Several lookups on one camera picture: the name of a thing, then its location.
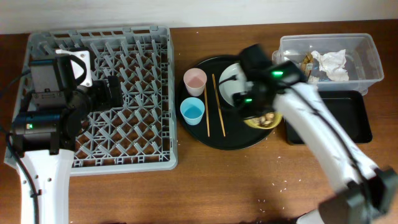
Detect blue plastic cup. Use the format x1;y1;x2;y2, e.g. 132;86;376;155
180;97;205;126

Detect pink plastic cup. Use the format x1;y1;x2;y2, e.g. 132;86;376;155
183;68;207;96

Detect white round plate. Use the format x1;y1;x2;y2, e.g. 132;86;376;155
219;63;246;106

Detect food scraps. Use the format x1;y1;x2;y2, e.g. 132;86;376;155
251;113;275;127

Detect yellow bowl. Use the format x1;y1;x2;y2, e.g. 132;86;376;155
244;112;282;129

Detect brown wrapper waste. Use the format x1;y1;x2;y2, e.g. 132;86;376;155
299;53;314;80

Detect white paper napkin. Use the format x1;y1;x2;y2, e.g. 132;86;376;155
311;49;349;82

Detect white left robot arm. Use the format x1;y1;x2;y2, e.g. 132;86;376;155
6;54;123;223

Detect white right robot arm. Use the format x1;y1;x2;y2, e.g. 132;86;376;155
233;44;397;223

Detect grey dishwasher rack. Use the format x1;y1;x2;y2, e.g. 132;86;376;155
4;25;178;177

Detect left wooden chopstick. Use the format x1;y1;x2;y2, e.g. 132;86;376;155
204;85;210;137

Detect wooden chopstick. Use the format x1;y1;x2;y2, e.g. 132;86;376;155
211;73;226;137
204;85;210;137

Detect round black tray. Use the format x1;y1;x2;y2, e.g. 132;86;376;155
175;55;274;151

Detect right wooden chopstick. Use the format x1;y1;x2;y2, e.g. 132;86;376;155
211;73;226;137

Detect clear plastic bin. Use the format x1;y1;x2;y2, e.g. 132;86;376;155
272;34;384;95

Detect black rectangular tray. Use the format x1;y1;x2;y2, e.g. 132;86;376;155
284;90;373;146

